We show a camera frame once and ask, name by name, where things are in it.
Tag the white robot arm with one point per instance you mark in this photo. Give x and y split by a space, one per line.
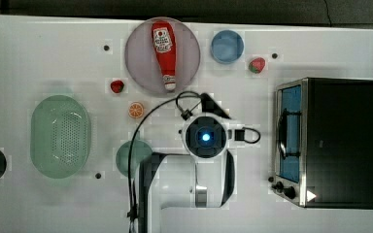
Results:
203 176

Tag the black toaster oven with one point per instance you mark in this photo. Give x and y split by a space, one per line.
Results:
323 143

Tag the orange slice toy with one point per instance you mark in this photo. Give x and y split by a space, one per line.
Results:
136 110

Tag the grey round plate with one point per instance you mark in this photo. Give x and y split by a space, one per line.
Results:
141 62

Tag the small red strawberry toy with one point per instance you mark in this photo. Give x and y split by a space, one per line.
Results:
117 86

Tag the blue bowl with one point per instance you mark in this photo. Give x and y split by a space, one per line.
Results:
227 46

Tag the large red strawberry toy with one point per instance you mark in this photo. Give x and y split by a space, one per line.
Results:
257 65

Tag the red ketchup bottle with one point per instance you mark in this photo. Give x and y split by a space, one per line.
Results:
164 45

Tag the green oval colander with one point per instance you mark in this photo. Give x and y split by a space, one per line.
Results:
60 137

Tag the green cup with handle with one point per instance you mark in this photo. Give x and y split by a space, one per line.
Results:
130 155

